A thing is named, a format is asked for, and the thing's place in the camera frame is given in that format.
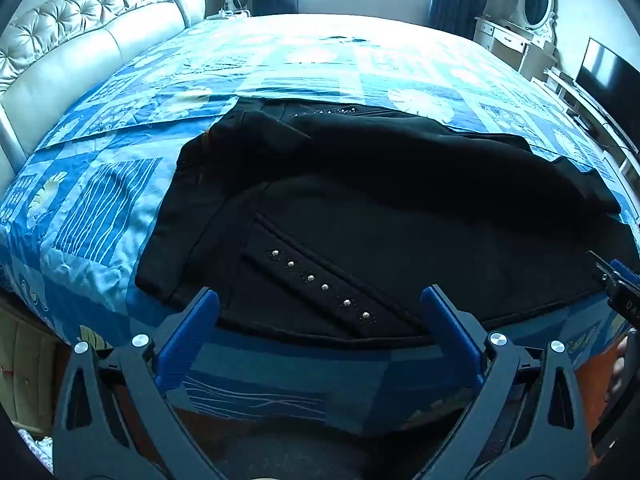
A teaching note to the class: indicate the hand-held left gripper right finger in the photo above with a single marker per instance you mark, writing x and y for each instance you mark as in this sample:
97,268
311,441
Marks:
450,330

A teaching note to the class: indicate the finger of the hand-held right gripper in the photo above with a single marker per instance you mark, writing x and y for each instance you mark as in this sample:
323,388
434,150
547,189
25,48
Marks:
619,270

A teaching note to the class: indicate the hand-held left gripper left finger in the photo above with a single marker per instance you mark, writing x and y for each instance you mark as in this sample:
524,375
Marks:
192,330

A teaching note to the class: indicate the black pants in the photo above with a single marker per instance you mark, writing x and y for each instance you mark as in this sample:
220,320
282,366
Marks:
380,210

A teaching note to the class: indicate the person's right hand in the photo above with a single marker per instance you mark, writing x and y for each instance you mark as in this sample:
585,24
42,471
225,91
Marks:
620,365

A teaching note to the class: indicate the blue patterned bed sheet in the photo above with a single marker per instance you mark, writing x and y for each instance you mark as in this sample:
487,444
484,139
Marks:
115,200

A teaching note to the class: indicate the white television stand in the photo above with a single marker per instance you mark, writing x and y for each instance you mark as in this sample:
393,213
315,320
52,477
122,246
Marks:
585,105

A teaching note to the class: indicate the black flat television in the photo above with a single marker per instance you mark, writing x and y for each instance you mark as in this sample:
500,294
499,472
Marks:
610,90

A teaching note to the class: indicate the white dressing table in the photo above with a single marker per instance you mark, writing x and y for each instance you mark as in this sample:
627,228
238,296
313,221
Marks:
510,42

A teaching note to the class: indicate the white oval vanity mirror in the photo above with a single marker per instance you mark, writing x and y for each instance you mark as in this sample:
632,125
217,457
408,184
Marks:
536,0

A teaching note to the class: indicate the white tufted leather headboard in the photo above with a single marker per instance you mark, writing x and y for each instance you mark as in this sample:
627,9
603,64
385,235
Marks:
75,40

